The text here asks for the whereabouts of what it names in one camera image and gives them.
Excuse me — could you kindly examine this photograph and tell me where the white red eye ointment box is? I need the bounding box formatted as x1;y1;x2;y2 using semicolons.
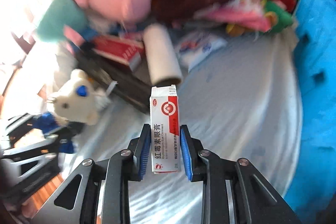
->
150;85;181;173

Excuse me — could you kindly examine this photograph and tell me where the white bear plush blue dress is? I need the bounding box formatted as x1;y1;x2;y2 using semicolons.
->
32;69;112;154

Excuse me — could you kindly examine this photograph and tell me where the blue plastic crate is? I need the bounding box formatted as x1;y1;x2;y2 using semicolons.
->
285;0;335;223

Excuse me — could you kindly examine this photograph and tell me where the light blue bed sheet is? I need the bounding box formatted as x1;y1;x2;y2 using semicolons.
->
60;27;302;223

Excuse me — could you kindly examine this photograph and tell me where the black keyboard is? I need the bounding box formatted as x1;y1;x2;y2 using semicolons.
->
75;50;151;114

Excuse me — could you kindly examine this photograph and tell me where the long red white box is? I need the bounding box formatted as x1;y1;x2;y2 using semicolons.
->
92;35;145;72

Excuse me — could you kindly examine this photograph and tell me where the white paper roll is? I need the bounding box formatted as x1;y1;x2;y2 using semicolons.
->
143;23;182;86

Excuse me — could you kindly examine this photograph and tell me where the green-bodied pink pig plush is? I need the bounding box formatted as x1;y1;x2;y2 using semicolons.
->
35;0;99;46

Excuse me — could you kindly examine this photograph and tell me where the white blue packet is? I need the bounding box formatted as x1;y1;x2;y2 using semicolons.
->
175;31;228;72

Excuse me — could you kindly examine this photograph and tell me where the green plush toy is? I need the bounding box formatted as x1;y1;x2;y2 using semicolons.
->
225;0;295;37

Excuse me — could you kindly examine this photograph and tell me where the pink printed bag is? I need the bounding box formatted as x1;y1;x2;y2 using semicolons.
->
194;0;271;32

